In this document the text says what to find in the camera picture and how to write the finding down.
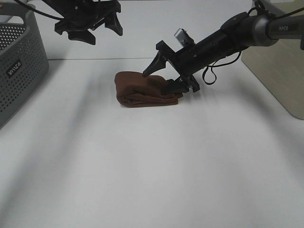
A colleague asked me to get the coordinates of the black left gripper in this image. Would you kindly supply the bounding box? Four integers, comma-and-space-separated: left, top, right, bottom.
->
46, 0, 123, 45

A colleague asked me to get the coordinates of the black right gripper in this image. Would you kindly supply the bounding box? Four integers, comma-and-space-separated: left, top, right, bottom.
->
142, 30, 234, 95

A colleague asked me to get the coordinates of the brown towel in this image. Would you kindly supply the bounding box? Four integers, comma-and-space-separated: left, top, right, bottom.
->
114, 71, 183, 108

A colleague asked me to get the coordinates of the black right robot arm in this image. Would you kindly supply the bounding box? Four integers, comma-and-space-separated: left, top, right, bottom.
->
143, 7, 304, 95

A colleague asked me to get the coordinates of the grey perforated plastic basket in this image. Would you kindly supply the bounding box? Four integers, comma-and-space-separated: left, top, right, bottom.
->
0, 2, 49, 126

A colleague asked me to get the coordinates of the beige storage bin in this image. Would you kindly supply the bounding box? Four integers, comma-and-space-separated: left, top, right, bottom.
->
241, 0, 304, 119

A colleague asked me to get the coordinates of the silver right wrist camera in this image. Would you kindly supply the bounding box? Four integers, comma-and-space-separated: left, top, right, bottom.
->
174, 28, 195, 47

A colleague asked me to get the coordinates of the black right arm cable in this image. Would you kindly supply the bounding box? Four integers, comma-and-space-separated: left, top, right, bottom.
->
201, 0, 304, 85

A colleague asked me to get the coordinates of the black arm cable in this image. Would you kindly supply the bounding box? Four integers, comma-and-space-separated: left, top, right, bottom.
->
201, 0, 304, 85
15, 0, 66, 20

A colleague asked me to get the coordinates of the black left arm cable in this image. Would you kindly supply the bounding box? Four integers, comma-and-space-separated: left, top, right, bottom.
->
15, 0, 66, 20

